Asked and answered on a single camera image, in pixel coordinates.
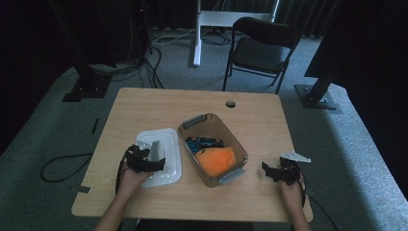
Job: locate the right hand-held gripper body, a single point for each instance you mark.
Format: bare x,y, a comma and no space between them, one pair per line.
290,171

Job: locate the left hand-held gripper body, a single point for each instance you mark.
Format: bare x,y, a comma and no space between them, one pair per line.
138,160

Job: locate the blue toy car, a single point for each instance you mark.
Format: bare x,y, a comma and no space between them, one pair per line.
202,143

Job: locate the orange plush toy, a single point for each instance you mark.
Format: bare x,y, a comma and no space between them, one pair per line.
216,162

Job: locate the clear brown storage container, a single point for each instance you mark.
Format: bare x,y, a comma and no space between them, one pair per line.
211,126

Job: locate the person's left hand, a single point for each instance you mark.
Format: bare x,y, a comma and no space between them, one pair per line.
133,181

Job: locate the person's right hand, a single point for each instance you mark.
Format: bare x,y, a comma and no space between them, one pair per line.
293,195

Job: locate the small black floor strip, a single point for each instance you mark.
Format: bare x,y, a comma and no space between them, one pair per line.
95,125

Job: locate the grey round table grommet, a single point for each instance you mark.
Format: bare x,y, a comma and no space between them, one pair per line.
230,104

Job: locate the black metal stand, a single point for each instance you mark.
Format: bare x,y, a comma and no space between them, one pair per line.
88,86
316,96

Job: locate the black folding chair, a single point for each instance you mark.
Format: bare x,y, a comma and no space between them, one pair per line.
260,54

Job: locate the black equipment tower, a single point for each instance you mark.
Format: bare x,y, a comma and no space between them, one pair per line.
138,29

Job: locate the white desk frame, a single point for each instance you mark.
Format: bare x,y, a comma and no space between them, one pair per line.
197,38

